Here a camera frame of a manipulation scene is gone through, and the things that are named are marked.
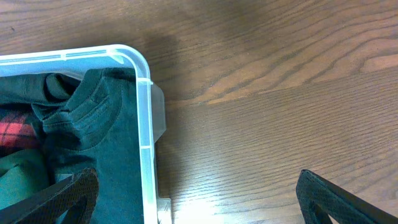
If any dark green garment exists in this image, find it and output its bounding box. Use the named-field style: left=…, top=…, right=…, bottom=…
left=1, top=149, right=50, bottom=209

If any clear plastic storage bin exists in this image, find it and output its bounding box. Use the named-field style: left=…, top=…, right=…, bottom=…
left=1, top=44, right=171, bottom=223

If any red navy plaid shirt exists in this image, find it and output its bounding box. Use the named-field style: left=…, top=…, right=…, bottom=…
left=1, top=108, right=40, bottom=157

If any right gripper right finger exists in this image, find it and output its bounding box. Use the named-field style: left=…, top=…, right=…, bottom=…
left=296, top=169, right=397, bottom=224

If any large black garment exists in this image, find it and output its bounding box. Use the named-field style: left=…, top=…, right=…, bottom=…
left=1, top=73, right=80, bottom=106

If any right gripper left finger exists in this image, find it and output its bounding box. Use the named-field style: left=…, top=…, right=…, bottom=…
left=1, top=168, right=99, bottom=223

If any dark navy garment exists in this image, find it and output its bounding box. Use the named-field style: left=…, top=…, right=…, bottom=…
left=33, top=68, right=144, bottom=224

